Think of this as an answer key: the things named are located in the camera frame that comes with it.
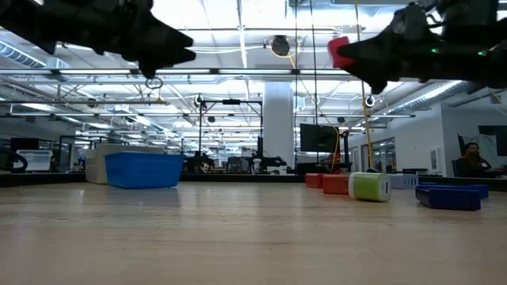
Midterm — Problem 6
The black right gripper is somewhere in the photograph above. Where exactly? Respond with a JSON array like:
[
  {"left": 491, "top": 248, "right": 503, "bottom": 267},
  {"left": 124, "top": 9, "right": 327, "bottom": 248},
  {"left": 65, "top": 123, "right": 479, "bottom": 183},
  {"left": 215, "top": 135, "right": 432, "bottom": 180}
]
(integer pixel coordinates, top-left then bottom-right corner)
[{"left": 337, "top": 0, "right": 445, "bottom": 95}]

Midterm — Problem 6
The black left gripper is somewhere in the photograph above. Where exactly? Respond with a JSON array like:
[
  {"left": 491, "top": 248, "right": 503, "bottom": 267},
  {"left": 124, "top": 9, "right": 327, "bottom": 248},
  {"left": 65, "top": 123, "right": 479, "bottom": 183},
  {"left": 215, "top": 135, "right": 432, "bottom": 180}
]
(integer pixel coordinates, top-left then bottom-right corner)
[{"left": 90, "top": 0, "right": 197, "bottom": 79}]

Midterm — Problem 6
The bright red wall charger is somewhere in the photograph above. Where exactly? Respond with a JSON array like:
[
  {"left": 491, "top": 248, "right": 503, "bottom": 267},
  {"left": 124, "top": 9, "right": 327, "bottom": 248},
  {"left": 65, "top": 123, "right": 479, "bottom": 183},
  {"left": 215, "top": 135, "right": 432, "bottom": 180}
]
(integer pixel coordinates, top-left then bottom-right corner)
[{"left": 326, "top": 36, "right": 354, "bottom": 70}]

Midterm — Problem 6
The light blue wall charger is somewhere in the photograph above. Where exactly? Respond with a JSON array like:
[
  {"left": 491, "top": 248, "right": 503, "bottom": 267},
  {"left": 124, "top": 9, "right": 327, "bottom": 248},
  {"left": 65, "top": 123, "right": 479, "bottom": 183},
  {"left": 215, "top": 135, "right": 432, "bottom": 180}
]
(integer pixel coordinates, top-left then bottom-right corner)
[{"left": 387, "top": 173, "right": 420, "bottom": 190}]

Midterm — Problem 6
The green wall charger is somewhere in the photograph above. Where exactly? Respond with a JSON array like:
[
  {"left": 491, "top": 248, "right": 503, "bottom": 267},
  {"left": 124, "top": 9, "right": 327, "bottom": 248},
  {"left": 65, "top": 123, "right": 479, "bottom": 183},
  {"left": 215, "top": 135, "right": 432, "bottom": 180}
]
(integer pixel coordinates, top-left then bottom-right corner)
[{"left": 348, "top": 171, "right": 393, "bottom": 203}]

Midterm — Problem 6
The dark red wall charger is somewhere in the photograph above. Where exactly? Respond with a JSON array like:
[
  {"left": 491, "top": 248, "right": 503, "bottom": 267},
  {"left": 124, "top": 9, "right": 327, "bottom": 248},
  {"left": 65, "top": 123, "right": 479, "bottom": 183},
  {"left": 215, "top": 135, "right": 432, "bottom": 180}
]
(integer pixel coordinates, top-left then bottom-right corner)
[
  {"left": 322, "top": 173, "right": 351, "bottom": 196},
  {"left": 304, "top": 173, "right": 325, "bottom": 189}
]

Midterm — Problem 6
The navy digital thermometer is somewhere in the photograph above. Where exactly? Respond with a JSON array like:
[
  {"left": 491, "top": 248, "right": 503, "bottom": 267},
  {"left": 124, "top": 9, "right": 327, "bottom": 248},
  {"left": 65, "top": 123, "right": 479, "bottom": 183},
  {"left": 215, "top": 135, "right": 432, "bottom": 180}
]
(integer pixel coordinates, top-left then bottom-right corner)
[{"left": 414, "top": 186, "right": 482, "bottom": 211}]

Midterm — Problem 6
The black monitor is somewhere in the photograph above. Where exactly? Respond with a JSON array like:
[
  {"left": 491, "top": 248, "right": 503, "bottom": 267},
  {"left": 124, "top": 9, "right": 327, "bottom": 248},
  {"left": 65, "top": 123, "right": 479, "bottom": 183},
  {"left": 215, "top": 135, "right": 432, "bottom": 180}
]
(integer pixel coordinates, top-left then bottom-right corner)
[{"left": 299, "top": 123, "right": 341, "bottom": 154}]

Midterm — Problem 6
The white square column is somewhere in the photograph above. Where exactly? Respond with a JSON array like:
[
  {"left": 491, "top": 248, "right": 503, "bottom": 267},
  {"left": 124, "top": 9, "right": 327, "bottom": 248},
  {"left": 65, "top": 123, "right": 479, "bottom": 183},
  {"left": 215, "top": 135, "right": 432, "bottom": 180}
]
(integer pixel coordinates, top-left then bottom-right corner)
[{"left": 262, "top": 82, "right": 296, "bottom": 169}]

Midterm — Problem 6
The blue plastic bin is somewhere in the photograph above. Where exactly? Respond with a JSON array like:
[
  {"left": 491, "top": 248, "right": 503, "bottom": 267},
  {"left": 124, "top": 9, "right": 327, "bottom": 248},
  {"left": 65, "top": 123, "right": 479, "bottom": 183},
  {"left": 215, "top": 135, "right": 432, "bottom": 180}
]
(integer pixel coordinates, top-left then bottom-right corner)
[{"left": 104, "top": 152, "right": 186, "bottom": 190}]

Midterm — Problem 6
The grey plastic bin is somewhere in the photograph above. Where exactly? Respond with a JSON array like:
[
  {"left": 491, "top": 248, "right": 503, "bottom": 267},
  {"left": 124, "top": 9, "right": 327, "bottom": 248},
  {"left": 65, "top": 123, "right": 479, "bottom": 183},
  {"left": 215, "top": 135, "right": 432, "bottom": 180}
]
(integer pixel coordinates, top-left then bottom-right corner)
[{"left": 85, "top": 142, "right": 166, "bottom": 185}]

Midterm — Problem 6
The person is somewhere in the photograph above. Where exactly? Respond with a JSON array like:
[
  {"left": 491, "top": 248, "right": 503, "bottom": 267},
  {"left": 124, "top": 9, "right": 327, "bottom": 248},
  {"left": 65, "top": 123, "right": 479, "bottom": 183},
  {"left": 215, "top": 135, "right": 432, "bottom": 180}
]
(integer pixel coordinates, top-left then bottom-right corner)
[{"left": 454, "top": 141, "right": 506, "bottom": 178}]

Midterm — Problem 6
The black background robot station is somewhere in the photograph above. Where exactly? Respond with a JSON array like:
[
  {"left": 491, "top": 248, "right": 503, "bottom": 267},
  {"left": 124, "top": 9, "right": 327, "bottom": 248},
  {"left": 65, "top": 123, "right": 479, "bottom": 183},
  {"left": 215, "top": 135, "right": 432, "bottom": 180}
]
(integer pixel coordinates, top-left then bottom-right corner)
[{"left": 184, "top": 98, "right": 289, "bottom": 176}]

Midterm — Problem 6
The clear storage box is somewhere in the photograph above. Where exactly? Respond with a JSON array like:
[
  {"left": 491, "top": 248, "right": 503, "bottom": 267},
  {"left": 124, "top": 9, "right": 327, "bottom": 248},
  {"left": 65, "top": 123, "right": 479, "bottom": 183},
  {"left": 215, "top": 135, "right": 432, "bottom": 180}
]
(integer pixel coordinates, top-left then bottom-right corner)
[{"left": 15, "top": 149, "right": 54, "bottom": 173}]

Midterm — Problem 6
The yellow cable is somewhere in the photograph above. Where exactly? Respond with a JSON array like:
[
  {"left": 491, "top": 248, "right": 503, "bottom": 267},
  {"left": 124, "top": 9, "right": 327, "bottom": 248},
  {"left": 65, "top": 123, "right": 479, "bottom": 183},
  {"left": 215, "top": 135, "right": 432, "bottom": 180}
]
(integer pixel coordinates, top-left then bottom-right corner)
[
  {"left": 283, "top": 51, "right": 341, "bottom": 172},
  {"left": 353, "top": 0, "right": 376, "bottom": 172}
]

